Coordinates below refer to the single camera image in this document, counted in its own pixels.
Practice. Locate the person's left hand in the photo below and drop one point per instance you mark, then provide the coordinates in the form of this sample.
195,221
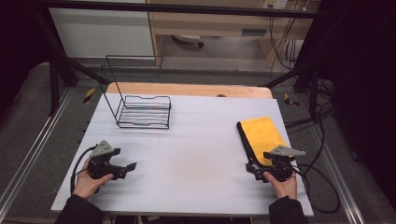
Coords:
85,185

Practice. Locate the black horizontal frame bar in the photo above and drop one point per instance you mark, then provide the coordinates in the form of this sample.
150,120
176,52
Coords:
186,8

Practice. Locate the yellow towel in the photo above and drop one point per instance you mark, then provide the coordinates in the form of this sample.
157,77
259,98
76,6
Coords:
260,137

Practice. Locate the white object under desk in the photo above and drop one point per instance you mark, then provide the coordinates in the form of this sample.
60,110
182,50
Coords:
188,39

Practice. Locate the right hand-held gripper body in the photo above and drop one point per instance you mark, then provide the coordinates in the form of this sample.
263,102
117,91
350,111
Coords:
283,169

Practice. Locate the person's right hand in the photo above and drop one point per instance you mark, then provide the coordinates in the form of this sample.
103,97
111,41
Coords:
286,188

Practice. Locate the yellow black striped tape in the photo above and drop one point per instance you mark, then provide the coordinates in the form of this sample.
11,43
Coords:
290,100
89,95

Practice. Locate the wooden desk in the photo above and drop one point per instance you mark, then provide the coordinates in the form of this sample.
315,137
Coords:
202,25

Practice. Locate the black curtain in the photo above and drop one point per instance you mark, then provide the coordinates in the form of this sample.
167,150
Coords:
364,77

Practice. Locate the white power strip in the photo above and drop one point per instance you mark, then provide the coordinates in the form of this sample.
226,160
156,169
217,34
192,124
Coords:
275,3

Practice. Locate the aluminium floor rail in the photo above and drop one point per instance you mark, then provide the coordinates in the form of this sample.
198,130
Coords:
337,174
37,140

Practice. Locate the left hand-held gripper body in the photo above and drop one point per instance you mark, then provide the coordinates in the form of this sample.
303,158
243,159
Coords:
99,149

